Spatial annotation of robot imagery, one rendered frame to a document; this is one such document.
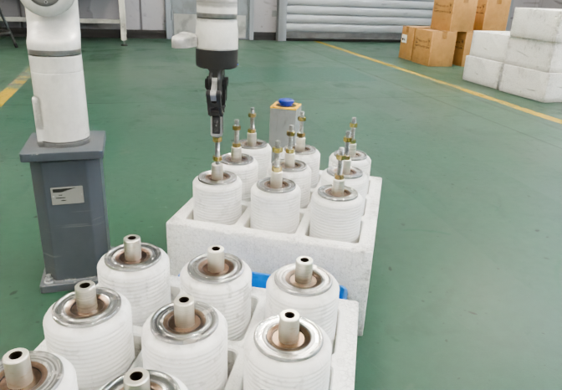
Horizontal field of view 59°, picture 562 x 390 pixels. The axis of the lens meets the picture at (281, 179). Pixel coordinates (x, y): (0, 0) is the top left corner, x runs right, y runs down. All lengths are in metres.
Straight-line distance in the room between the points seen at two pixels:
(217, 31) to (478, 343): 0.74
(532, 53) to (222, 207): 2.89
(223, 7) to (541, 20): 2.86
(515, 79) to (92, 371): 3.34
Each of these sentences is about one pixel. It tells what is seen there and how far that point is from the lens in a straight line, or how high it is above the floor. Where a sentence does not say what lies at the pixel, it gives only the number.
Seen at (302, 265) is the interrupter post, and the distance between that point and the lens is 0.64.
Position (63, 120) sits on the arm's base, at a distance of 1.03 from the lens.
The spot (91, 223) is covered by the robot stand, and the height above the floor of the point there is 0.14.
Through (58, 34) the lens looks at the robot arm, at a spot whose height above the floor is 0.51.
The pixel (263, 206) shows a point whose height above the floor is 0.23.
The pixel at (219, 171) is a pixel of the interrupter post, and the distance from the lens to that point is 0.97.
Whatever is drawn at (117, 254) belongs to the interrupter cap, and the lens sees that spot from 0.73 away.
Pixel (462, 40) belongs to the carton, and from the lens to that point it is 4.87.
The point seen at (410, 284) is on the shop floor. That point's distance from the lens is 1.17.
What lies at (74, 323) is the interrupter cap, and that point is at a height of 0.25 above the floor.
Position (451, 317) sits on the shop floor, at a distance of 1.10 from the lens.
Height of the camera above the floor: 0.61
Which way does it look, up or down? 21 degrees down
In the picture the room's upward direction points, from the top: 3 degrees clockwise
